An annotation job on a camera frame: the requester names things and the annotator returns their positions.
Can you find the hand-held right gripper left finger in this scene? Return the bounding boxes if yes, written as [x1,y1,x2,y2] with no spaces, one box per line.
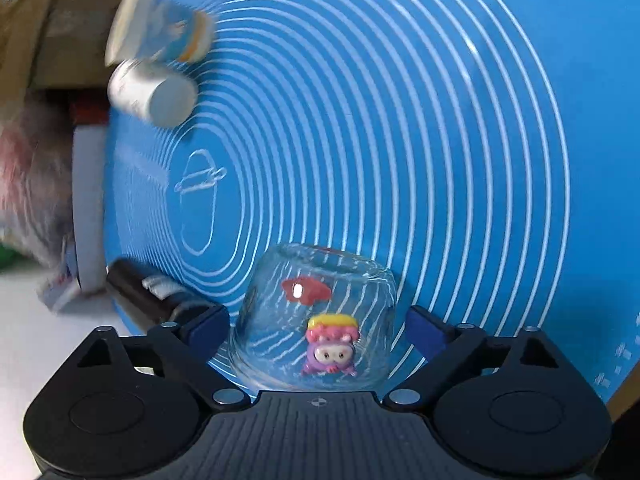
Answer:
[75,303,251,407]

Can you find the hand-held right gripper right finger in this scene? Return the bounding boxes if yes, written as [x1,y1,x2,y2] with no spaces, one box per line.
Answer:
[382,305,556,407]

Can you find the clear glass cup cartoon print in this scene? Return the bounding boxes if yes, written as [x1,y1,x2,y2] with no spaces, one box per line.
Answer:
[226,243,397,394]

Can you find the white cylindrical cup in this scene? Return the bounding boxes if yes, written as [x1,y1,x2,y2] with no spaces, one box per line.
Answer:
[107,58,198,129]

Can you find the blue and white printed cup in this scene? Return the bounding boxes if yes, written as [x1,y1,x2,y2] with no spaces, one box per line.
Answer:
[104,0,216,67]

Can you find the dark brown bottle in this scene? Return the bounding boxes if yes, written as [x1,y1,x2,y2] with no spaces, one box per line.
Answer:
[105,257,221,328]

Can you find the small printed packet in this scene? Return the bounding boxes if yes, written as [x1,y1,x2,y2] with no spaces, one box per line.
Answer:
[37,240,83,313]

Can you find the blue silicone baking mat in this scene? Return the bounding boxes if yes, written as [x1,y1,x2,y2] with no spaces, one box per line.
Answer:
[102,0,640,406]

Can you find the crumpled plastic bag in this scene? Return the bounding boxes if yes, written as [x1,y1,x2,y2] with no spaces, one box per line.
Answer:
[0,91,78,268]

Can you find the cardboard box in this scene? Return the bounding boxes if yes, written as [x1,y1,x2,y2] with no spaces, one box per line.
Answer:
[0,0,166,92]

